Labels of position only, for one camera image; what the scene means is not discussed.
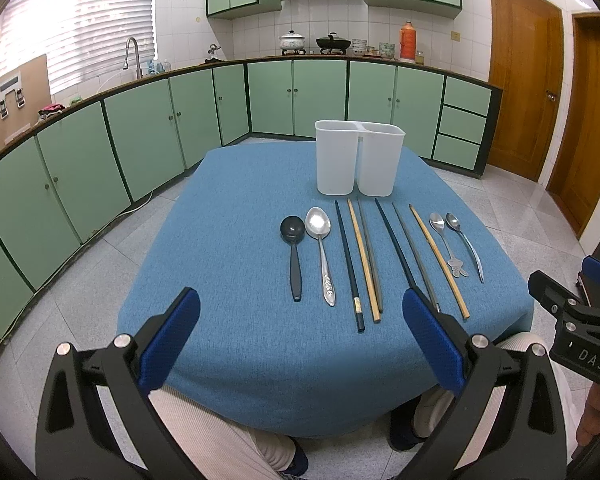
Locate light wooden chopstick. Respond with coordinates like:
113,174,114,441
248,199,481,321
408,204,470,320

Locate small plain silver spoon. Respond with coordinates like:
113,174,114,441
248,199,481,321
445,212,484,283

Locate silver spoon flower handle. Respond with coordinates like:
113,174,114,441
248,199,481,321
429,212,469,278

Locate dark grey chopstick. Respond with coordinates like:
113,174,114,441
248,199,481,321
391,202,441,312

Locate light bamboo chopstick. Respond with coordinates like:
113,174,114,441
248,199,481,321
347,198,381,323

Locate dark grey-brown chopstick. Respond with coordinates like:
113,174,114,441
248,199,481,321
356,197,384,314

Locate long black chopstick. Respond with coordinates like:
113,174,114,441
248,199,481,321
374,198,417,289

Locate black chopstick gold band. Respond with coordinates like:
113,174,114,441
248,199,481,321
334,200,365,334

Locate large silver spoon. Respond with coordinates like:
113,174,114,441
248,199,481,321
304,207,336,307

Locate black plastic spoon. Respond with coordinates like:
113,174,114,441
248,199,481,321
280,216,306,302

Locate green lower kitchen cabinets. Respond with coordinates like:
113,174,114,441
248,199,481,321
0,54,503,350

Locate chrome kitchen faucet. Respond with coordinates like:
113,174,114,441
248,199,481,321
122,36,144,80

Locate person's right hand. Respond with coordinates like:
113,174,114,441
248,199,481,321
576,382,600,446

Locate brown wooden door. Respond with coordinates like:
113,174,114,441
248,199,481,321
547,13,600,236
489,0,565,181

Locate person's left leg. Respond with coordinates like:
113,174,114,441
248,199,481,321
149,387,309,479

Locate white two-compartment utensil holder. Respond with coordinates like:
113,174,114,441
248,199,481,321
315,120,405,197

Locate blue table cloth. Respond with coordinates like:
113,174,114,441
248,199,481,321
118,142,533,439

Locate patterned ceramic jar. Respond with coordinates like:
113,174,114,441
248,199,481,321
351,38,367,55
378,42,396,60

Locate orange thermos flask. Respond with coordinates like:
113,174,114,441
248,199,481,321
400,21,417,63

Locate pink cloth on counter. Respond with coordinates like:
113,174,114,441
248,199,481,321
38,103,65,118

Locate black wok with lid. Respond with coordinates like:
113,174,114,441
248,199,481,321
316,32,351,55

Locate cardboard box with label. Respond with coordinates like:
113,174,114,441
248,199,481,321
0,54,52,151

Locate white enamel pot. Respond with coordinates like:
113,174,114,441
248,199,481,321
279,29,306,55

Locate white window blinds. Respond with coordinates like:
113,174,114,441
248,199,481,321
0,0,156,93

